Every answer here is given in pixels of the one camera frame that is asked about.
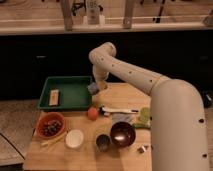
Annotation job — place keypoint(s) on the orange fruit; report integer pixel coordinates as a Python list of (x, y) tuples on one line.
[(92, 113)]

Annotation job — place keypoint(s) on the wooden chopsticks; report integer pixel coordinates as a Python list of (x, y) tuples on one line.
[(54, 140)]

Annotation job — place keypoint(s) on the green plastic tray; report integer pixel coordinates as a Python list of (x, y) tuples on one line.
[(73, 93)]

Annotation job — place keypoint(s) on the green plastic cup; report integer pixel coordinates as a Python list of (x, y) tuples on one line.
[(144, 115)]

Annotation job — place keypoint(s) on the small metal cup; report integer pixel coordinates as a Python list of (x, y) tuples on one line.
[(103, 142)]

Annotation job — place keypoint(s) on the blue sponge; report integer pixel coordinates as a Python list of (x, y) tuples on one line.
[(93, 88)]

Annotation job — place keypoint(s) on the small wooden block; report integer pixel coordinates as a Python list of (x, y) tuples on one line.
[(54, 97)]

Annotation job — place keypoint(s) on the grey folded cloth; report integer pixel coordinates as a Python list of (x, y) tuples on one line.
[(121, 118)]

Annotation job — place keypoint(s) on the green chili pepper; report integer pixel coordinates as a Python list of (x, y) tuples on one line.
[(140, 126)]

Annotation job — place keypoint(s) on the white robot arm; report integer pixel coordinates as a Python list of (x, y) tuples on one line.
[(178, 123)]

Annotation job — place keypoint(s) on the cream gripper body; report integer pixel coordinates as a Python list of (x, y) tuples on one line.
[(102, 85)]

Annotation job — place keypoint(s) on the dark red bowl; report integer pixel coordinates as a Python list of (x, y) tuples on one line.
[(122, 134)]

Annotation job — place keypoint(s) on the white small bowl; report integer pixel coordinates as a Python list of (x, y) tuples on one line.
[(74, 139)]

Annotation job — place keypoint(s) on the orange bowl with berries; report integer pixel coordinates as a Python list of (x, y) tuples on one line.
[(50, 125)]

